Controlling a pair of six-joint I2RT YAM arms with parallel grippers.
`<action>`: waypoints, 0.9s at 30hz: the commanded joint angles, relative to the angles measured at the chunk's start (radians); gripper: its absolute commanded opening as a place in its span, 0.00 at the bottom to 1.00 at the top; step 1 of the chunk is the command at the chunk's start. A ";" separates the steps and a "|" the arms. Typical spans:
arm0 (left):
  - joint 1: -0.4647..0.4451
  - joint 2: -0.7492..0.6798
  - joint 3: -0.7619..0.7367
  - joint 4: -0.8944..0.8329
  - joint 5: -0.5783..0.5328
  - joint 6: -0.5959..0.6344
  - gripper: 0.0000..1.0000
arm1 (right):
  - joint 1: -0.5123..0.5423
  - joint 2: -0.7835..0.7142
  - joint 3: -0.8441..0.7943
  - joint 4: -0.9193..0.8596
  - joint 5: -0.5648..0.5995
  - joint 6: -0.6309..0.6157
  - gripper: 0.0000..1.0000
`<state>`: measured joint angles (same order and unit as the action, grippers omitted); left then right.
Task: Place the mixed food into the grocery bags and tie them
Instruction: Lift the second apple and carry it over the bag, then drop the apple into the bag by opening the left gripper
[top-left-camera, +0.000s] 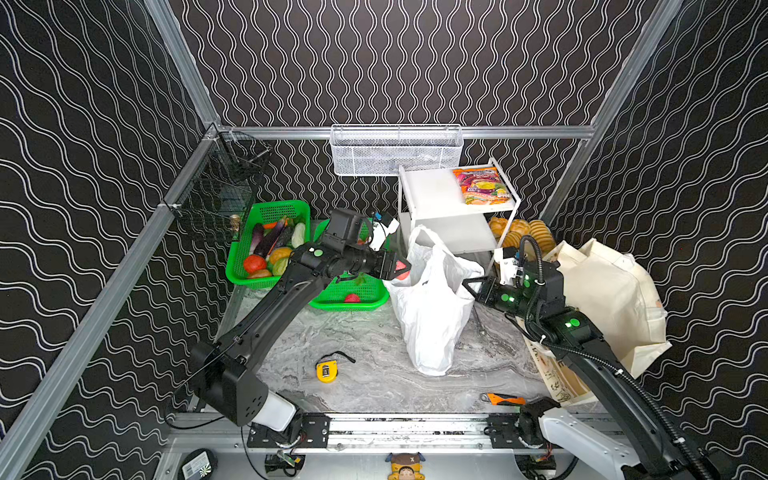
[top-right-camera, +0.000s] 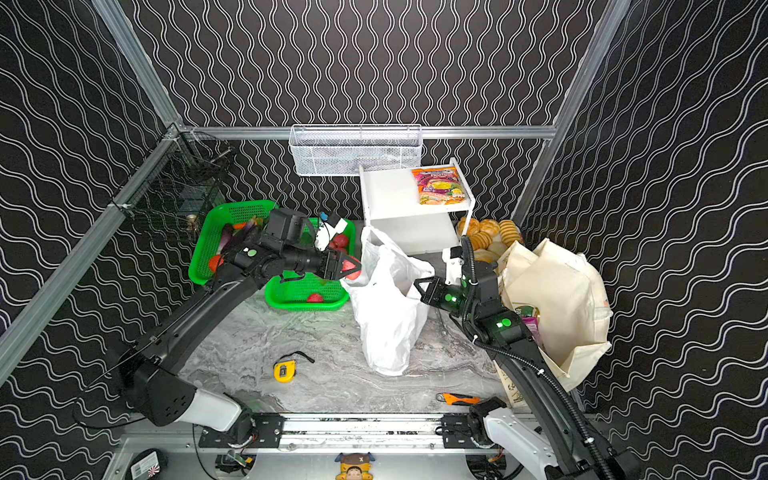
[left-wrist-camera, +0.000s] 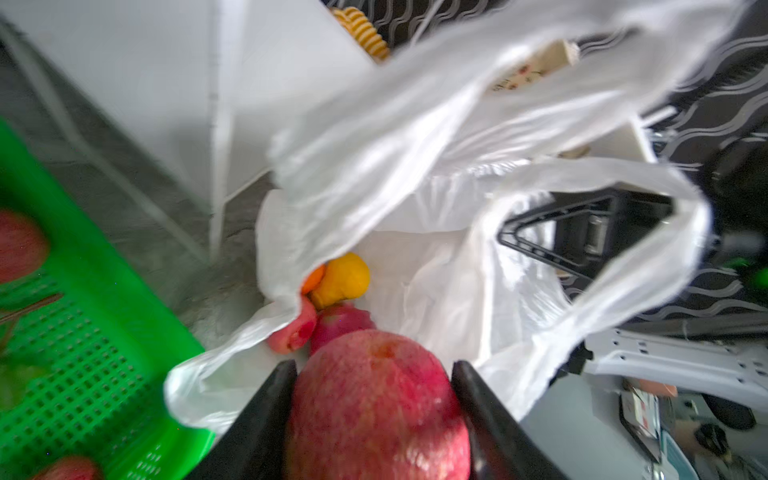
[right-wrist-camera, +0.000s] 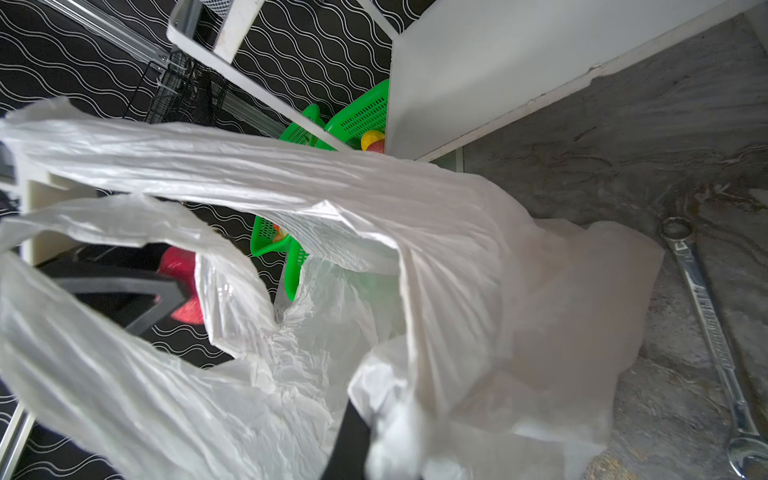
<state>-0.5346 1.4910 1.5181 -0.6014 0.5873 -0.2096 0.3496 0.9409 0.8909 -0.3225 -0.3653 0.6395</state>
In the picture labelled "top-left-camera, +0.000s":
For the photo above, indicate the orange utility knife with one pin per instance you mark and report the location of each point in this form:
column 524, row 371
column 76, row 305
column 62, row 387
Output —
column 502, row 399

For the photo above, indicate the white two-tier shelf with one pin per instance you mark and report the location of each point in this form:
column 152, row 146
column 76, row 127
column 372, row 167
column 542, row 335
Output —
column 433, row 198

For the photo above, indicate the red apple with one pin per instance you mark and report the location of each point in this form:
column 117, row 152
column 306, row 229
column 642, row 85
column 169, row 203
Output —
column 402, row 270

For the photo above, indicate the metal base rail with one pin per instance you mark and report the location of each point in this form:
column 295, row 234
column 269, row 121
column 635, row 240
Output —
column 335, row 433

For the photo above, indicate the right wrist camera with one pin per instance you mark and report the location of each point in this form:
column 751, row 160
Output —
column 509, row 264

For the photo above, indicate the red tomato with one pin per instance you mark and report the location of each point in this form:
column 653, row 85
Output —
column 254, row 263

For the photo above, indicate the purple eggplant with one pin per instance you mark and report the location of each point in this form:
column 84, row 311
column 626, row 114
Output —
column 257, row 235

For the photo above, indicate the orange snack bag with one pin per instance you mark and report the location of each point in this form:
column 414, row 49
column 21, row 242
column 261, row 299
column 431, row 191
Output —
column 482, row 186

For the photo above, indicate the white plastic grocery bag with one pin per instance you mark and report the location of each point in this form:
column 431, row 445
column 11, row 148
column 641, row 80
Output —
column 431, row 304

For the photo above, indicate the white bread tray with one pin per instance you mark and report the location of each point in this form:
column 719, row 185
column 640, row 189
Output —
column 511, row 236

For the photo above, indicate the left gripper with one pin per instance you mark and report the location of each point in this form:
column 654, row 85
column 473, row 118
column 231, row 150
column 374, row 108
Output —
column 383, row 264

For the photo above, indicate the black wire basket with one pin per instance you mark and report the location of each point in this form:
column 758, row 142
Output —
column 215, row 206

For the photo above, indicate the yellow tape measure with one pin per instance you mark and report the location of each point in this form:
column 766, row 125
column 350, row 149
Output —
column 326, row 367

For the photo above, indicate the white wire basket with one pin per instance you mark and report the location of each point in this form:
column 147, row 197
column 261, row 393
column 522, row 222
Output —
column 384, row 150

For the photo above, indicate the right green basket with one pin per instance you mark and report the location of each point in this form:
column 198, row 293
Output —
column 363, row 293

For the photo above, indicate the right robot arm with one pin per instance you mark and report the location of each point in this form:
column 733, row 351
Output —
column 656, row 447

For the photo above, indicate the cartoon figure toy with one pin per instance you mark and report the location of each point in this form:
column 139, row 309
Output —
column 405, row 466

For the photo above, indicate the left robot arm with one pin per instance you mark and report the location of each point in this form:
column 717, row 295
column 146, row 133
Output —
column 224, row 372

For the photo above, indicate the metal wrench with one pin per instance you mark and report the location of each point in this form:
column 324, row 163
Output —
column 479, row 319

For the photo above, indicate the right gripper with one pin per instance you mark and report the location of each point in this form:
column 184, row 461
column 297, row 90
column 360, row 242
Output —
column 486, row 291

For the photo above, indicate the cream canvas tote bag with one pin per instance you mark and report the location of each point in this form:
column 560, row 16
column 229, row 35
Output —
column 618, row 295

